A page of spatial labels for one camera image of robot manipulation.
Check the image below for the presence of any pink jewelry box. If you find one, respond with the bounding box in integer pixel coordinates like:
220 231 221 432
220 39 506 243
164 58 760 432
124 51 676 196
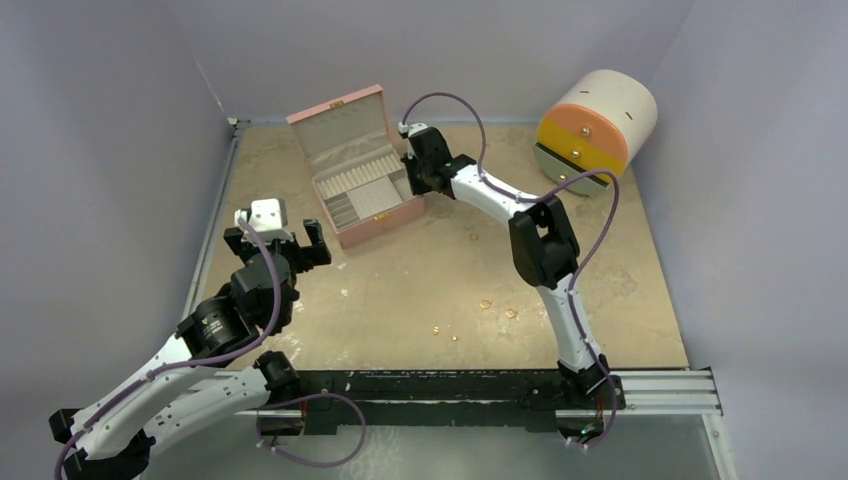
286 84 425 249

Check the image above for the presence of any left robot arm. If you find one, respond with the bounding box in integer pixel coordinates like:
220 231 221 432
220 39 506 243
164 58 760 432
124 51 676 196
49 215 332 479

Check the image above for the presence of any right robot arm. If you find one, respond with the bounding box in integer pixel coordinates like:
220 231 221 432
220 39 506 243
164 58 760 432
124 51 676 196
398 123 616 407

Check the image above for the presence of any round drawer organizer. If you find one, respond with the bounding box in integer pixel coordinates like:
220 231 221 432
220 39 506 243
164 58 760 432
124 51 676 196
533 69 658 197

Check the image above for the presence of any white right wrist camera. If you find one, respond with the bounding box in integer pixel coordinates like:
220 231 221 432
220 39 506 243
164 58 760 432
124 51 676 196
398 122 428 139

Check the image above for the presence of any aluminium frame rail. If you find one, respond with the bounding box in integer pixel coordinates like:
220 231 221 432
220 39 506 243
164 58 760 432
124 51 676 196
179 118 253 320

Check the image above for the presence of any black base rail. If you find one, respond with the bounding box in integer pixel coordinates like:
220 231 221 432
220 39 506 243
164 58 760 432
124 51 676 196
269 368 626 441

